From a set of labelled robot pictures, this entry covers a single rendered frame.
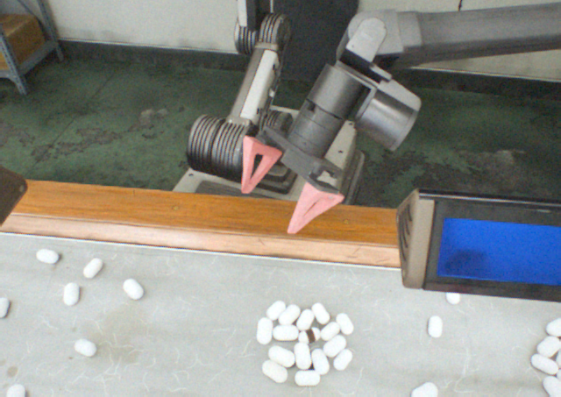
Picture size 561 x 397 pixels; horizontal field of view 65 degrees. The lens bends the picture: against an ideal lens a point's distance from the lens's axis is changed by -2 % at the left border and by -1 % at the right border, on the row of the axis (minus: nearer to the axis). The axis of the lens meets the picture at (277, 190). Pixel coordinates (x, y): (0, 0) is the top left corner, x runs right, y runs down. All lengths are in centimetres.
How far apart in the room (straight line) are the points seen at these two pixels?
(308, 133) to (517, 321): 43
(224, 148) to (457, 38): 49
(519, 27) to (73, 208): 75
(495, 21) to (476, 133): 182
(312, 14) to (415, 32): 194
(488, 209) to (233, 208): 53
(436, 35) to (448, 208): 31
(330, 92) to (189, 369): 41
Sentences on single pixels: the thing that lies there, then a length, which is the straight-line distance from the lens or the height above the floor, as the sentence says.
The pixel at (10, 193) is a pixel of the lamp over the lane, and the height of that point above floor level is 106.
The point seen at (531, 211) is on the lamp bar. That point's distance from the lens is 37.
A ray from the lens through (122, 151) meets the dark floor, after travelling 226.
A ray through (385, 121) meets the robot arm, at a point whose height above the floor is 103.
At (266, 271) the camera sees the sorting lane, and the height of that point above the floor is 74.
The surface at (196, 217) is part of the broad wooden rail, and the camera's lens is 79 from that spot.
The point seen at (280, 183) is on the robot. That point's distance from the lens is 123.
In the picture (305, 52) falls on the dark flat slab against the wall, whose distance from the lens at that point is 259.
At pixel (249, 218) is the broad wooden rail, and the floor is 76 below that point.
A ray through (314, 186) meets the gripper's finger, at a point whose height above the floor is 98.
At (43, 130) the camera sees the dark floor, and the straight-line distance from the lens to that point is 256.
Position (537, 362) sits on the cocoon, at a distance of 74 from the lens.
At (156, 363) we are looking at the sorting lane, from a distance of 68.
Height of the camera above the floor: 134
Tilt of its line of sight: 44 degrees down
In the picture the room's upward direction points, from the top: straight up
